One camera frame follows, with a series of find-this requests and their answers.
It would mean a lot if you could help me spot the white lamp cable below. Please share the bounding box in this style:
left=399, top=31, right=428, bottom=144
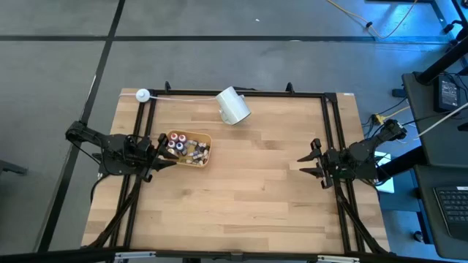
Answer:
left=118, top=93, right=219, bottom=102

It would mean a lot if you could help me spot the black aluminium table frame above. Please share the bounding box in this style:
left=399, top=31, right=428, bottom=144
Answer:
left=82, top=80, right=390, bottom=256

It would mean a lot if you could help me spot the silver aluminium bracket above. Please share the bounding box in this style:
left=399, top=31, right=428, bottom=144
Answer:
left=115, top=250, right=157, bottom=261
left=317, top=254, right=361, bottom=263

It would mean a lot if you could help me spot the black power adapter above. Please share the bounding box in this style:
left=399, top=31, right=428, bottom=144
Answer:
left=434, top=74, right=462, bottom=113

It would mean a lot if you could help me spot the black office desk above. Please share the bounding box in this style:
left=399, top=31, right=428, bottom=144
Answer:
left=401, top=71, right=468, bottom=261

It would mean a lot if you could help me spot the black furniture foot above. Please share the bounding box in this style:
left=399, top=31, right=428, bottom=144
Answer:
left=0, top=159, right=29, bottom=176

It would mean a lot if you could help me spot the white spot lamp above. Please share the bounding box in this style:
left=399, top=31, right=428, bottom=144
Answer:
left=214, top=85, right=252, bottom=126

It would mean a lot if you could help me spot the black desk pole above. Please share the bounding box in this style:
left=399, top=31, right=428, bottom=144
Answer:
left=416, top=46, right=468, bottom=85

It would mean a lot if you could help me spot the yellow extension cable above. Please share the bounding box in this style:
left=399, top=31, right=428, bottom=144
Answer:
left=325, top=0, right=420, bottom=40

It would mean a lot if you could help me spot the black computer keyboard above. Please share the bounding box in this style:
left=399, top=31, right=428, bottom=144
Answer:
left=433, top=185, right=468, bottom=241

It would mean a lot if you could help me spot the black front crossbeam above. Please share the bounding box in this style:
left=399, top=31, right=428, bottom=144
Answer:
left=0, top=247, right=468, bottom=263

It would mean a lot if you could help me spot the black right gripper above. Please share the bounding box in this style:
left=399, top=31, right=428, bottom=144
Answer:
left=296, top=138, right=347, bottom=190

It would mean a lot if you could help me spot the white desk cable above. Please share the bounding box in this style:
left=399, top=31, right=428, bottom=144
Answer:
left=412, top=102, right=468, bottom=142

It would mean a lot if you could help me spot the yellow plastic bin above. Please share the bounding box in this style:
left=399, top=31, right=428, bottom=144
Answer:
left=160, top=130, right=213, bottom=169

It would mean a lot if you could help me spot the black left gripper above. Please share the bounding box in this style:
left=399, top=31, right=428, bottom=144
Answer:
left=126, top=133, right=179, bottom=183

